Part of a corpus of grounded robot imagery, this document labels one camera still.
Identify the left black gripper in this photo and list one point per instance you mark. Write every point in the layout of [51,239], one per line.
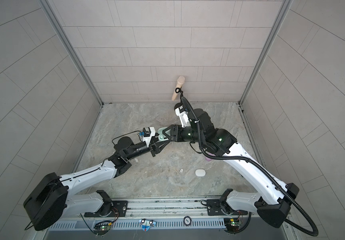
[153,150]

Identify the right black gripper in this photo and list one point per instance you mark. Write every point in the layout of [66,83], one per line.
[173,132]

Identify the green earbud charging case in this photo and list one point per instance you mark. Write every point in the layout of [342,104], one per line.
[161,136]

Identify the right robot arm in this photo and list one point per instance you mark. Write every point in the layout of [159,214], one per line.
[274,200]

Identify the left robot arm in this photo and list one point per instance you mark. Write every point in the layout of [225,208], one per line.
[56,197]

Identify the white earbud charging case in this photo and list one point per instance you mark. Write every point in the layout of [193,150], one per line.
[200,173]

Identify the beige microphone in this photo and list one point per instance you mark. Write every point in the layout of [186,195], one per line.
[180,82]

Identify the left green circuit board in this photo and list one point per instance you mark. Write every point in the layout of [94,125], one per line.
[103,227]

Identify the green circuit board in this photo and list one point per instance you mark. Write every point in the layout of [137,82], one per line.
[232,226]
[103,227]

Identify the right green circuit board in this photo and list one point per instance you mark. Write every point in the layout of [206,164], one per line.
[232,226]

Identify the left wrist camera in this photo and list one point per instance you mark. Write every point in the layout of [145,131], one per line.
[146,135]

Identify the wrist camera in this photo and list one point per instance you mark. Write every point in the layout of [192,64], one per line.
[146,135]
[182,113]

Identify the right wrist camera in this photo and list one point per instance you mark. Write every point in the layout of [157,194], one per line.
[182,113]

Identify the aluminium rail frame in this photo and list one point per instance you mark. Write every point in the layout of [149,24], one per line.
[137,208]

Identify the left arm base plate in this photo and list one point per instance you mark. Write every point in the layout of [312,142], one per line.
[114,209]

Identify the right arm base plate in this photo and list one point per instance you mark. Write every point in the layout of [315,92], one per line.
[214,208]

